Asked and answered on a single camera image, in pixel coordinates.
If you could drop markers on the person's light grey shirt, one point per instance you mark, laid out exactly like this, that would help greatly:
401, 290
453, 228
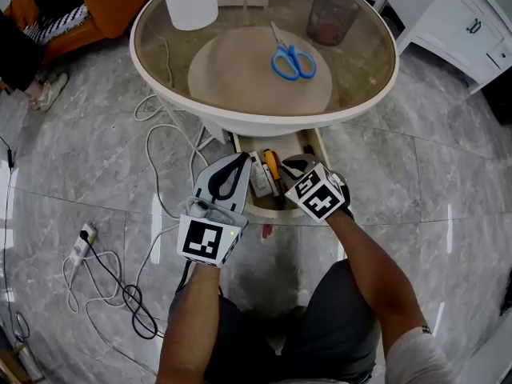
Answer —
420, 358

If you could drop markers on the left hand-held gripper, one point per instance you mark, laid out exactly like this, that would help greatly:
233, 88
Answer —
204, 242

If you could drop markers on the brown translucent cup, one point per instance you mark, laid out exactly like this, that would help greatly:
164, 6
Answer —
332, 20

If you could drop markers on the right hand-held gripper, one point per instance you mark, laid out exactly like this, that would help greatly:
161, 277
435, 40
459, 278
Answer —
320, 198

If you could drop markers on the dark green bin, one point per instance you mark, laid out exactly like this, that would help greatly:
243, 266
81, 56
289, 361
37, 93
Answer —
500, 102

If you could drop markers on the white ceramic vase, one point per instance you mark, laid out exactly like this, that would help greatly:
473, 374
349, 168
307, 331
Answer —
190, 2

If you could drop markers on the red pen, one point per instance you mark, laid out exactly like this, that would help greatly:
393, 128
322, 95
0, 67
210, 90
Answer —
277, 159

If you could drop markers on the thick black marker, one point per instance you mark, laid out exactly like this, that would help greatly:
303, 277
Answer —
308, 149

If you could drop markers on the orange sofa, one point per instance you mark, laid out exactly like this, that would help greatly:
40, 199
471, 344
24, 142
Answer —
112, 6

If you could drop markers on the table drawer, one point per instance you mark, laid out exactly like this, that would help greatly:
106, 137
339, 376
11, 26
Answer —
292, 142

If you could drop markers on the thin black pen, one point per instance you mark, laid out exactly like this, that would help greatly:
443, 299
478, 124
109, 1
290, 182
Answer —
281, 196

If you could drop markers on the person's right forearm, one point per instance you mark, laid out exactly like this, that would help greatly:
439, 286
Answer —
376, 278

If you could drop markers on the person's left forearm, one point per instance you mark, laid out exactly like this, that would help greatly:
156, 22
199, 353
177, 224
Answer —
188, 326

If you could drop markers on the person's dark trousers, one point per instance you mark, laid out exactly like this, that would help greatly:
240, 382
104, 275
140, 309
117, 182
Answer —
320, 326

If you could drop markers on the white bench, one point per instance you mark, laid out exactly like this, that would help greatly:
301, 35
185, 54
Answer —
496, 366

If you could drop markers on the white remote control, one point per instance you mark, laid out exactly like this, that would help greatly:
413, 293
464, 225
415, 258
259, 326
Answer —
260, 178

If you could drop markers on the black white striped blanket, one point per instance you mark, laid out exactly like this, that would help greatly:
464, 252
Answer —
56, 24

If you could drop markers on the white vanity cabinet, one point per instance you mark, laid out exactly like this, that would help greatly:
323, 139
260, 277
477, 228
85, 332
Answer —
452, 30

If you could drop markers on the round glass-top table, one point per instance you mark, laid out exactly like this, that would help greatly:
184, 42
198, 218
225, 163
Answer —
352, 78

